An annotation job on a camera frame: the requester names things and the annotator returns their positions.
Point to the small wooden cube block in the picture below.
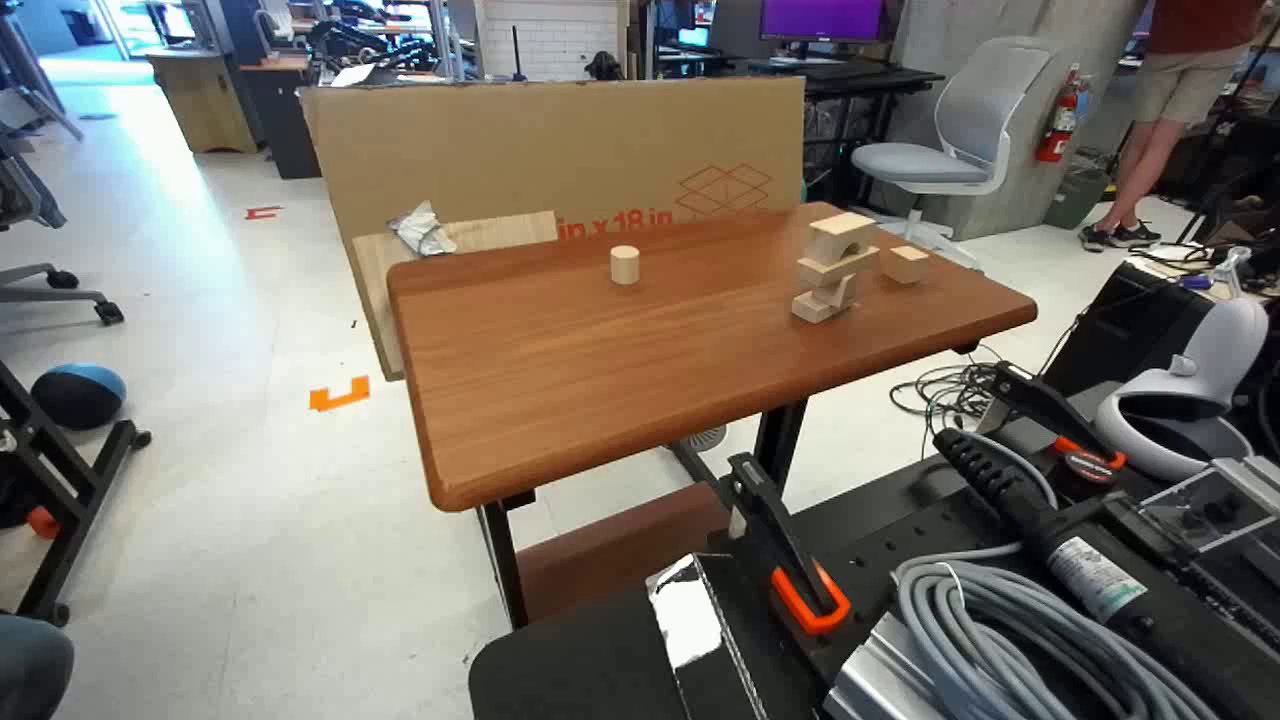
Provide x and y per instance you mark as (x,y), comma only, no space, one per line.
(904,266)

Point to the wooden cylinder block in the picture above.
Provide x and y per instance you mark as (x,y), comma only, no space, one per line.
(627,266)

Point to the wooden base block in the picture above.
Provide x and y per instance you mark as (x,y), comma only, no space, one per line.
(817,305)

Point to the brown wooden board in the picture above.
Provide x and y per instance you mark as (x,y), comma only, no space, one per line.
(615,549)

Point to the flat wooden block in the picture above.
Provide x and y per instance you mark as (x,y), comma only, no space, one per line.
(834,271)

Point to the orange and black clamp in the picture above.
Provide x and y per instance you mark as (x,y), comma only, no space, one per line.
(781,544)

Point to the wooden desk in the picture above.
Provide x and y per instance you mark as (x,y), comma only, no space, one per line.
(507,561)

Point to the large cardboard box sheet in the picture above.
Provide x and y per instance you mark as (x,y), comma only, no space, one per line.
(534,145)

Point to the crumpled white plastic wrap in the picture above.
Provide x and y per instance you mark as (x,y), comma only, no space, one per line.
(425,230)

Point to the shiny silver metal strip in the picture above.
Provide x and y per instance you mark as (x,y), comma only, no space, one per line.
(685,620)

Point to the black cart surface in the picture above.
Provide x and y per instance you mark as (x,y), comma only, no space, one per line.
(574,673)

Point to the black background desk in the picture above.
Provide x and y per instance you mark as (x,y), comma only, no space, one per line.
(854,85)

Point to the monitor with purple screen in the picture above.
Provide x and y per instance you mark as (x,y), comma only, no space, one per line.
(822,18)

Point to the silver aluminium extrusion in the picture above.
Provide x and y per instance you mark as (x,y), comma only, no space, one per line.
(875,683)

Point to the white office chair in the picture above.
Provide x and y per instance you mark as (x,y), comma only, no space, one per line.
(980,115)

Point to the black tool with orange band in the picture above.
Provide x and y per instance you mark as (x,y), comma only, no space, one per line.
(1065,441)

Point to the black cabinet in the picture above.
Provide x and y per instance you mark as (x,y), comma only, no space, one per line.
(277,120)

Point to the red fire extinguisher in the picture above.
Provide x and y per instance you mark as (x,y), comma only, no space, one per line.
(1062,120)

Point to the black equipment case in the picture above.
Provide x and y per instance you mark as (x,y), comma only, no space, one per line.
(1132,327)

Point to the light wooden cabinet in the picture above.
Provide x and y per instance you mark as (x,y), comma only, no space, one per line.
(202,103)

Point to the white VR controller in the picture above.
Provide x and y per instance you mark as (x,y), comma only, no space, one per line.
(1184,401)

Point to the blue ball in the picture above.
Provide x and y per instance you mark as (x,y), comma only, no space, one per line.
(79,394)

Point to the grey office chair base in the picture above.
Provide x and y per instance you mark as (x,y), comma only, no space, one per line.
(63,282)

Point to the clear plastic box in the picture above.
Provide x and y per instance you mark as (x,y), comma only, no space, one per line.
(1214,505)

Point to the person in khaki shorts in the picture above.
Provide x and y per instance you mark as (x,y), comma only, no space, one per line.
(1181,83)

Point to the dark blue round object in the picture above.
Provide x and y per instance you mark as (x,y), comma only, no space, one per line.
(29,666)

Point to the black metal stand frame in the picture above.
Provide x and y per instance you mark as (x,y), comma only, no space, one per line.
(73,502)

